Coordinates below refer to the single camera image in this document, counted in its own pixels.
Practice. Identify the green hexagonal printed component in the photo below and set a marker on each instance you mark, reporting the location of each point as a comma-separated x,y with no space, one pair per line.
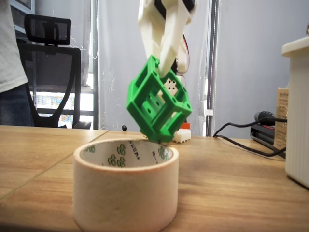
149,64

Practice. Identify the white ribbed container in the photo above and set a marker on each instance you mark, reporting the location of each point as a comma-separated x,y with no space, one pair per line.
299,120

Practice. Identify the beige tape roll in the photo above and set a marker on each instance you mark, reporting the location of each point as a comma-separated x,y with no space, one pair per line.
125,193

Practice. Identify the small black knob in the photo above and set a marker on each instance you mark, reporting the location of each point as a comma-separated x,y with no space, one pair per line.
124,128

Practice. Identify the grey shelf unit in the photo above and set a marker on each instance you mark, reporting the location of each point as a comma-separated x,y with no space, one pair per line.
21,17

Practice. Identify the white translucent curtain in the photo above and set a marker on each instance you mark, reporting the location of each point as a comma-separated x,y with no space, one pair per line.
116,60

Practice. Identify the grey vertical pole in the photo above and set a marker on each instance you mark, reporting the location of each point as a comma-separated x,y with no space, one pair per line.
213,60

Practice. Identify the person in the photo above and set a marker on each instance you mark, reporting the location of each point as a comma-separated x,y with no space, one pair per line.
9,60

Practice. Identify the black electronic device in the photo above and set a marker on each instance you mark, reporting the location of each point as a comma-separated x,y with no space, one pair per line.
263,135

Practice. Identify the orange black table clamp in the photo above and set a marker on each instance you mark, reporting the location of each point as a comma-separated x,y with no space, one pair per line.
186,126

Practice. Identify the brown cardboard box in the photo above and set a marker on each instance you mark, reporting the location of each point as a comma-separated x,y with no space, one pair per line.
281,108

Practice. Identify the black office chair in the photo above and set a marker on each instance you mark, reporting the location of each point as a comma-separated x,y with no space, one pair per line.
48,31

